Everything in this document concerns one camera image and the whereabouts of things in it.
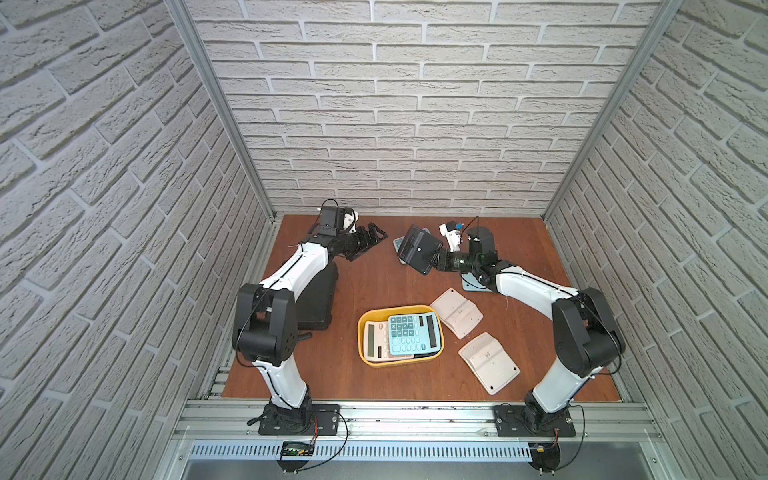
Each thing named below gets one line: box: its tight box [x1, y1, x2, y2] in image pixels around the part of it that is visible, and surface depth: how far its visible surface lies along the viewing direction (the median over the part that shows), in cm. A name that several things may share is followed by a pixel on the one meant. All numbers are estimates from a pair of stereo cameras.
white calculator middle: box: [430, 288, 484, 339], surface depth 92 cm
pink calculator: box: [363, 320, 415, 362], surface depth 85 cm
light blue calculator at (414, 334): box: [388, 312, 441, 356], surface depth 85 cm
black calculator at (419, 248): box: [398, 224, 444, 276], surface depth 89 cm
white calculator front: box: [458, 332, 521, 395], surface depth 83 cm
